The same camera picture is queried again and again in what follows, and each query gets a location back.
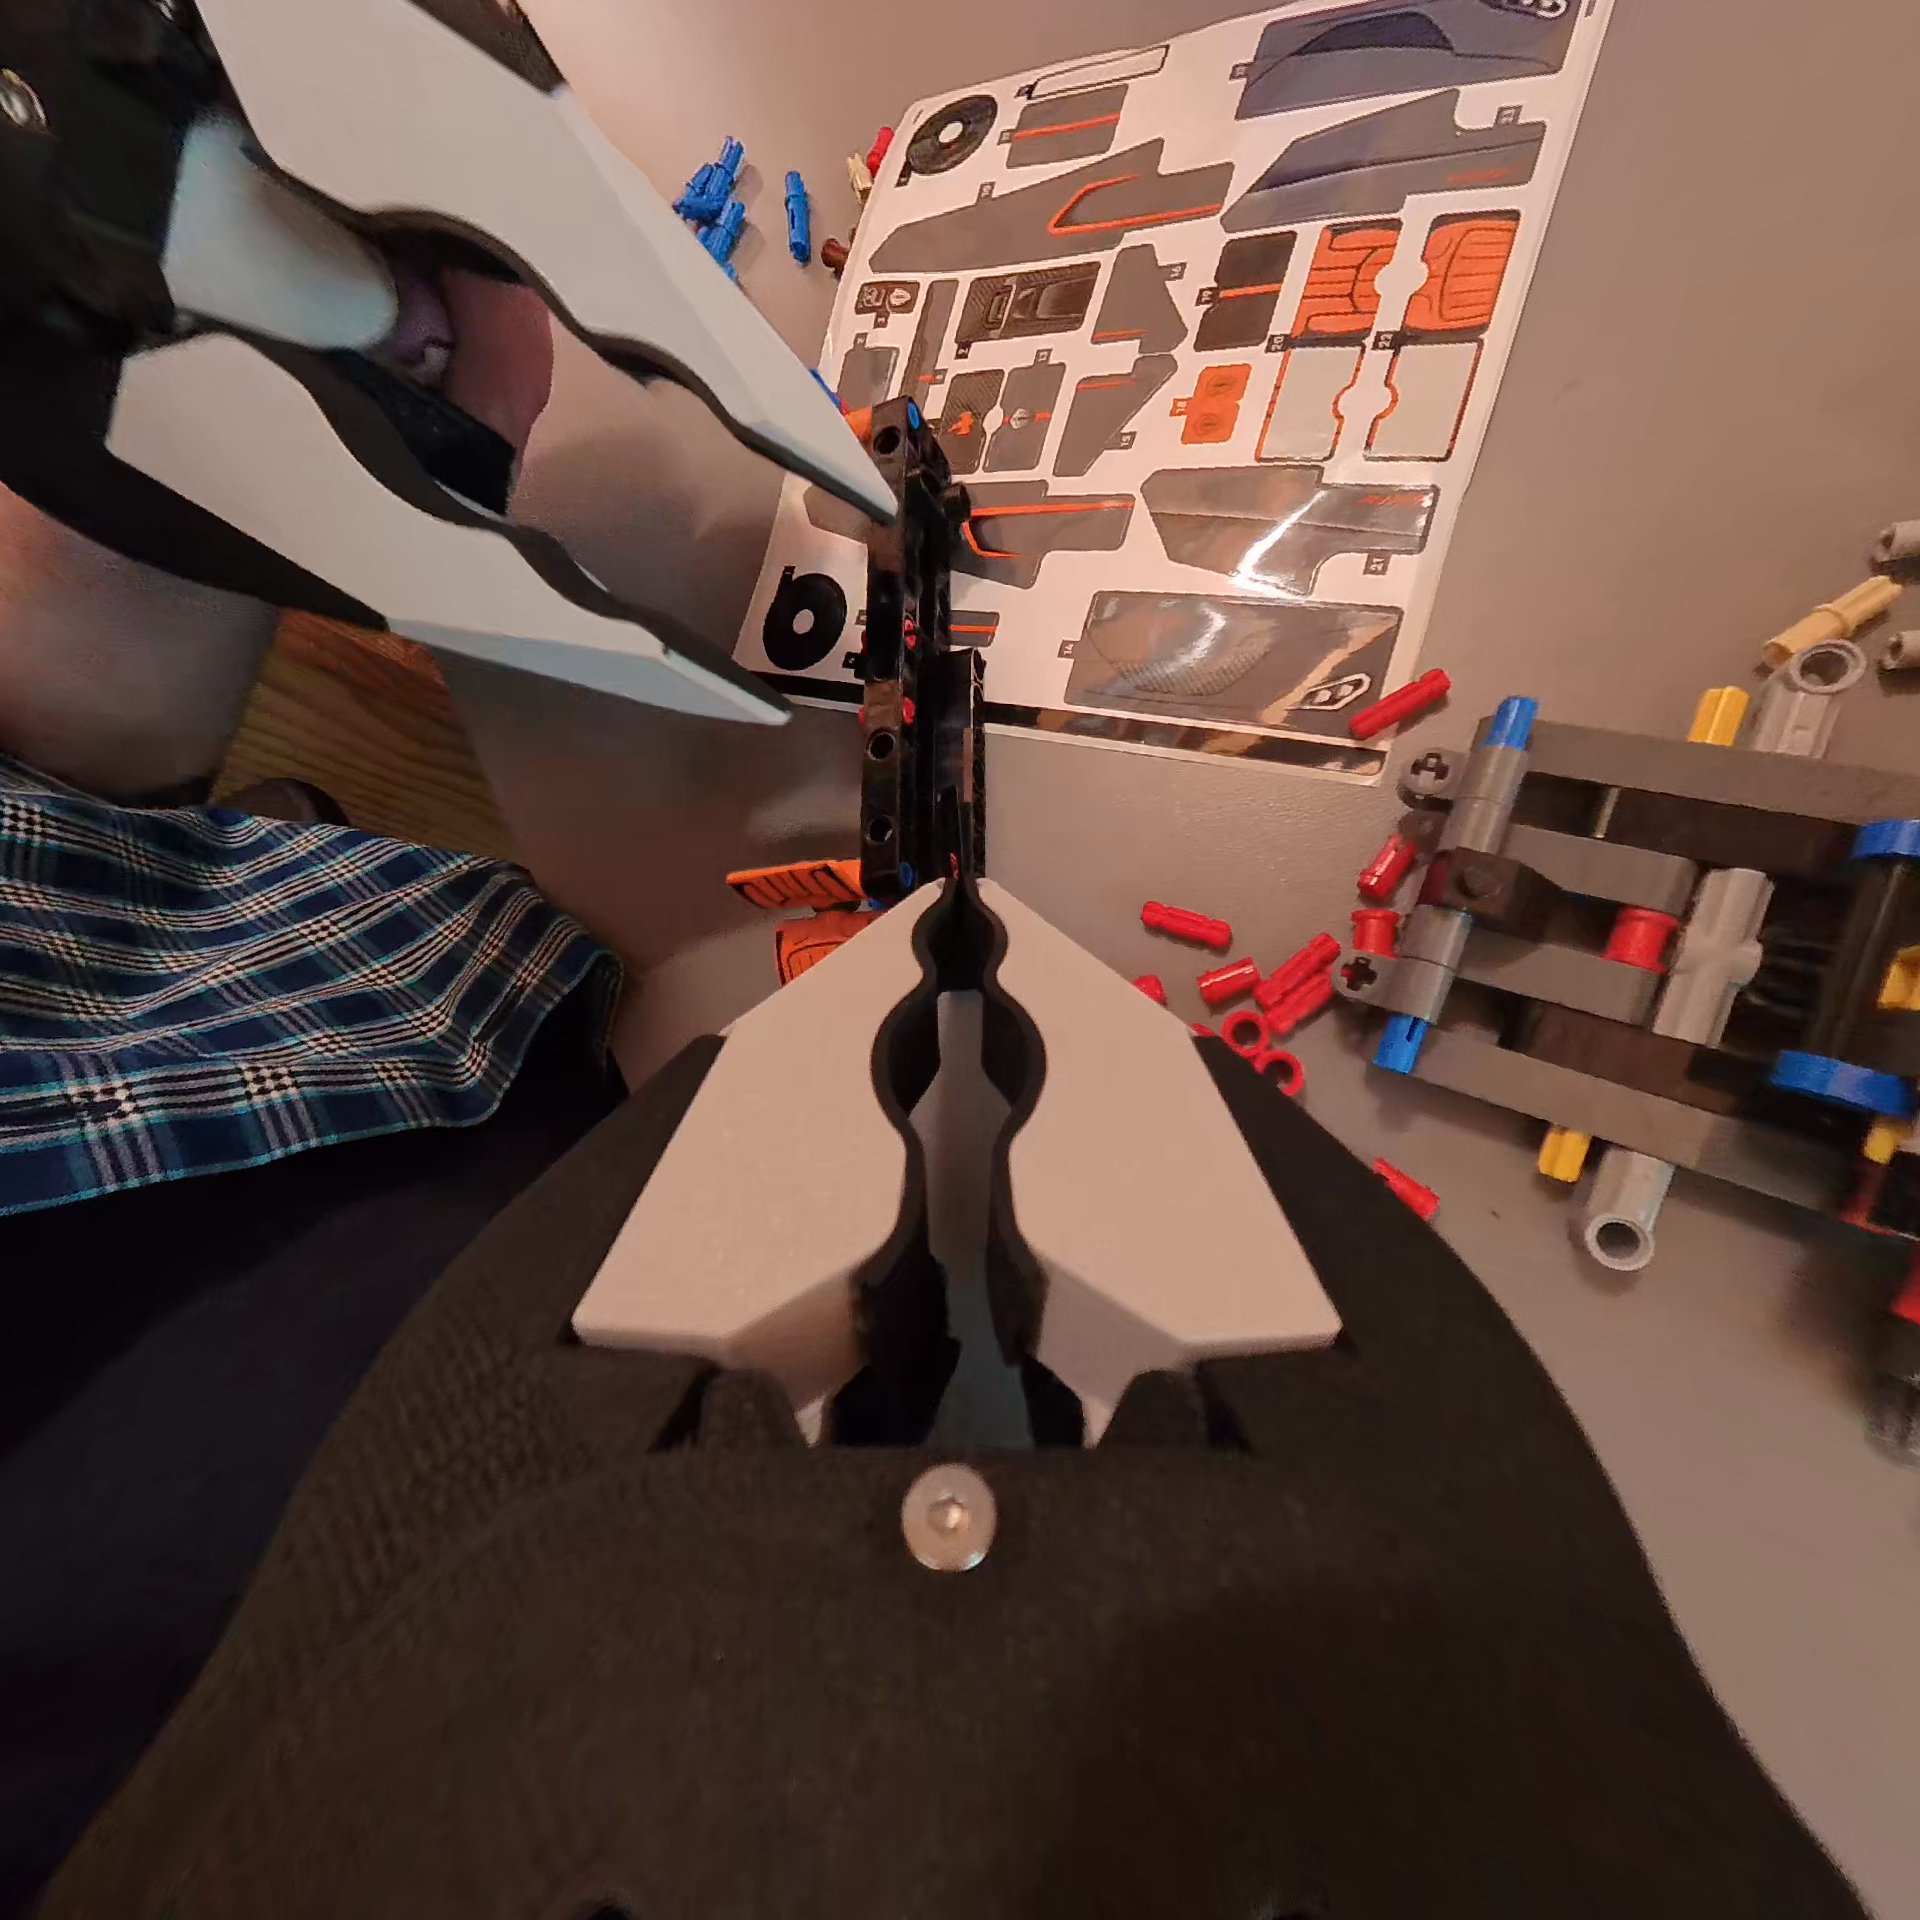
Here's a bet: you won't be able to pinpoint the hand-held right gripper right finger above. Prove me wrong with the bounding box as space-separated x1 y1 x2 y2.
967 878 1345 1449

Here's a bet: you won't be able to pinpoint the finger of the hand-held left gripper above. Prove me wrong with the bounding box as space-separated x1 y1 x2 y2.
158 0 906 530
103 322 794 731

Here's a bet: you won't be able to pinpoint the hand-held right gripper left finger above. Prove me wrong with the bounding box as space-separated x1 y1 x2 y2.
569 878 970 1449

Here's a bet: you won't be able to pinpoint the black and orange lego assembly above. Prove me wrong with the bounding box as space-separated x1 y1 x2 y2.
726 394 998 985

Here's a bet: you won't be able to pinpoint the person's left forearm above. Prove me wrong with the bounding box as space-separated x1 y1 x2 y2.
0 481 302 806

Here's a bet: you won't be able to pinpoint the scattered red lego pins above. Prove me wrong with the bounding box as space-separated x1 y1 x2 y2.
1132 668 1455 1226

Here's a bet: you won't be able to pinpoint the grey lego chassis assembly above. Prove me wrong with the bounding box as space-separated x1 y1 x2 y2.
1335 690 1920 1473

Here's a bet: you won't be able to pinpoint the lego sticker sheet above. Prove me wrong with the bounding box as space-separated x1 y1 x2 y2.
742 0 1613 788

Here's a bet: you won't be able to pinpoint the light grey lego connector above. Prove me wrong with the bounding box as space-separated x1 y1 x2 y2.
1746 643 1869 759

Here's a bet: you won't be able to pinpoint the tan lego pin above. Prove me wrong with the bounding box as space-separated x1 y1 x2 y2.
1763 575 1906 665

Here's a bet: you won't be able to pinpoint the person's left hand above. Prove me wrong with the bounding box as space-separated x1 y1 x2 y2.
381 263 557 454

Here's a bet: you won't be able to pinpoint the person's plaid shirt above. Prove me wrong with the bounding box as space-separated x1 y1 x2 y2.
0 756 623 1216

